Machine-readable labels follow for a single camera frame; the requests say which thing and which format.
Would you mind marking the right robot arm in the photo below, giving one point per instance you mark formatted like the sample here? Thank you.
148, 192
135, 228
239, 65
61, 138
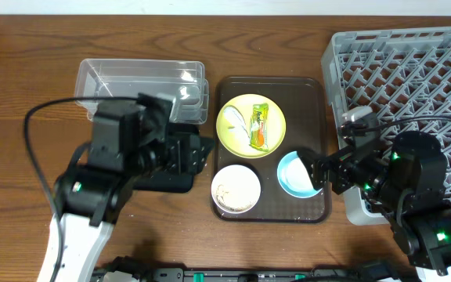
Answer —
408, 190

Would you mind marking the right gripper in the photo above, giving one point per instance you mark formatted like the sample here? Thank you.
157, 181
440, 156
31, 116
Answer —
335, 172

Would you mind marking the white bowl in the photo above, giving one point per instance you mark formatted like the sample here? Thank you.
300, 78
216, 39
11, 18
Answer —
239, 176

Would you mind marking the pale green cup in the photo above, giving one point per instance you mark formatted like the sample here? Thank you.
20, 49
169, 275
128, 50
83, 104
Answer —
297, 176

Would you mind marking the blue bowl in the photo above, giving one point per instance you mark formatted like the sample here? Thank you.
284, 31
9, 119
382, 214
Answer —
282, 180

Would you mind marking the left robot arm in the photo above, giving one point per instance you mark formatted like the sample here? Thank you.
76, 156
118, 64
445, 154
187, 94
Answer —
132, 139

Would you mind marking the clear plastic bin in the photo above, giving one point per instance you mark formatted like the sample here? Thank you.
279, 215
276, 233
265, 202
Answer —
182, 79

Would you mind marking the green snack wrapper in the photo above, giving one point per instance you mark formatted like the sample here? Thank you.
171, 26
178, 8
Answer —
258, 131

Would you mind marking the white tissue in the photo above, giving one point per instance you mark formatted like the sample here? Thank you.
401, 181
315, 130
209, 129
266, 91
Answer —
237, 124

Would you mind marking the yellow plate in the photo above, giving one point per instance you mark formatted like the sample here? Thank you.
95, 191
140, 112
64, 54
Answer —
276, 126

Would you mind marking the grey dishwasher rack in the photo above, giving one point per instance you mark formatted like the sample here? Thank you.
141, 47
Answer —
400, 74

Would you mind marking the black plastic bin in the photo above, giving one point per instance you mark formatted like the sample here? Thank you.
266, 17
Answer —
162, 181

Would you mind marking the food scraps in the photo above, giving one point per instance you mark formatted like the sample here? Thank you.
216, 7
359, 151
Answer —
231, 198

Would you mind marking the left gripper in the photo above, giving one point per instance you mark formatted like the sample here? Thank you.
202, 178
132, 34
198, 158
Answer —
191, 153

